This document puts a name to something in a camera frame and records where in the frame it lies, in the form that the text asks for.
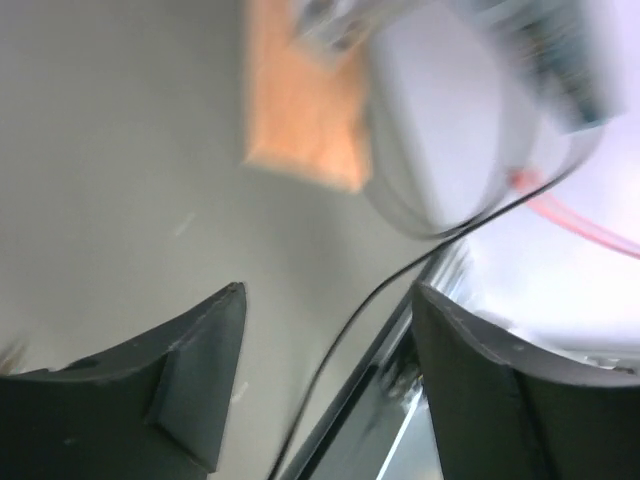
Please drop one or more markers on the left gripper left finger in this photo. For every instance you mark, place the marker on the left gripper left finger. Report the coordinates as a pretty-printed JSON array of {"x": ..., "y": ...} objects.
[{"x": 152, "y": 407}]

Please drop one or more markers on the wooden base board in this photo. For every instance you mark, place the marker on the wooden base board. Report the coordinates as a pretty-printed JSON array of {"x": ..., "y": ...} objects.
[{"x": 304, "y": 117}]

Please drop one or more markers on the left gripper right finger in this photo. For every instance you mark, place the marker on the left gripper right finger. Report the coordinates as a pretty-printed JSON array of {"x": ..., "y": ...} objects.
[{"x": 504, "y": 408}]

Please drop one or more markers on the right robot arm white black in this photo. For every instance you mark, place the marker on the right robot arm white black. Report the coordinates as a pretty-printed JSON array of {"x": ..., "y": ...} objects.
[{"x": 477, "y": 102}]

